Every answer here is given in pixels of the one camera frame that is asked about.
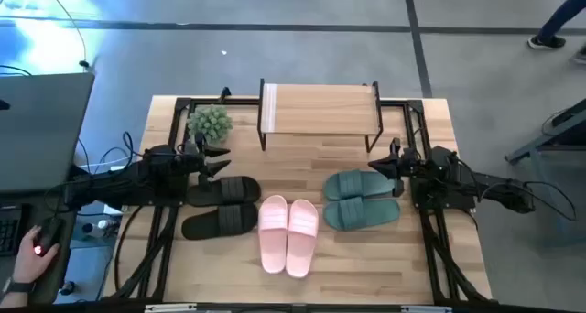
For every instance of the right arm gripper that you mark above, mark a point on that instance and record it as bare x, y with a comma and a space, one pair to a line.
409, 164

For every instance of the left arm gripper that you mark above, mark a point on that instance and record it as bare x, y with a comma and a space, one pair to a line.
197, 162

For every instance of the black slide sandal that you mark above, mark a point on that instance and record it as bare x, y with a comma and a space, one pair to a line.
229, 190
220, 221

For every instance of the green slide sandal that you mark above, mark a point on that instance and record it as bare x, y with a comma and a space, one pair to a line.
352, 184
361, 213

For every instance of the pink slide sandal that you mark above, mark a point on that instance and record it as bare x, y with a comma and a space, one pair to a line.
302, 240
273, 235

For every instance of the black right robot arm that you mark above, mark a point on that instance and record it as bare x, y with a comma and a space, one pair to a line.
485, 182

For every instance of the person's forearm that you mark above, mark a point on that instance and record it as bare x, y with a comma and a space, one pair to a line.
9, 300

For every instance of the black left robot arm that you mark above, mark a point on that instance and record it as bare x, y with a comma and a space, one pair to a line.
128, 180

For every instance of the green potted plant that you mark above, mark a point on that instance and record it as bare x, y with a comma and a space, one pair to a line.
209, 123

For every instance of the black clamp knob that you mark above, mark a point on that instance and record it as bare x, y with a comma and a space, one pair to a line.
224, 94

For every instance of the white box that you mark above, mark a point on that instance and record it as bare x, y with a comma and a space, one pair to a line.
112, 209

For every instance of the small white bottle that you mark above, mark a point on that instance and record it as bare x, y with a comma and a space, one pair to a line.
94, 230

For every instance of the grey metal side table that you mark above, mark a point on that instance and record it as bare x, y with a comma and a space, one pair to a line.
531, 149

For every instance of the black computer mouse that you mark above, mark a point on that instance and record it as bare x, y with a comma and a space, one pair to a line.
48, 230

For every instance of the black round caster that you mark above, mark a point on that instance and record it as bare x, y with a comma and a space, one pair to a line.
68, 288

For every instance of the person's black shoe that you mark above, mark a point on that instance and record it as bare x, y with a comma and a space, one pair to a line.
580, 56
547, 42

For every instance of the person's hand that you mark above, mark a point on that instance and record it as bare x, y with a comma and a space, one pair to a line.
32, 267

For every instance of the dark desk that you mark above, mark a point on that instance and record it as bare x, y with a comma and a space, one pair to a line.
50, 294

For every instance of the black keyboard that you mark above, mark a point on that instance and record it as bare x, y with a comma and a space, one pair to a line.
8, 233

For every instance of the person's leg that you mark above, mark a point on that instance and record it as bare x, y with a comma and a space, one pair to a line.
561, 15

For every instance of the person's black wristwatch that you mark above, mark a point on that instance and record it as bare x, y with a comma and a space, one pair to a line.
18, 285

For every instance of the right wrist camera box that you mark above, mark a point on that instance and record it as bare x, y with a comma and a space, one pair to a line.
396, 146

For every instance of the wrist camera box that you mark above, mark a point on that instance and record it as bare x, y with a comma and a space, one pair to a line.
396, 146
199, 138

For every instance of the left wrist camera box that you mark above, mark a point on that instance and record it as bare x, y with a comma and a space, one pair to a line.
199, 138

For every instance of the wooden table with black frame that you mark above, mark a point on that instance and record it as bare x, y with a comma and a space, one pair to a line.
183, 104

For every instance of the wooden shelf black metal frame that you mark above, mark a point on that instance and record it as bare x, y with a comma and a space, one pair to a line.
320, 109

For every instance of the silver bracket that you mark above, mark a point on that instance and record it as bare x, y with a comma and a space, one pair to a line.
426, 309
169, 308

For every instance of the black table edge rail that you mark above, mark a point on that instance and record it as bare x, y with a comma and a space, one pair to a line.
293, 309

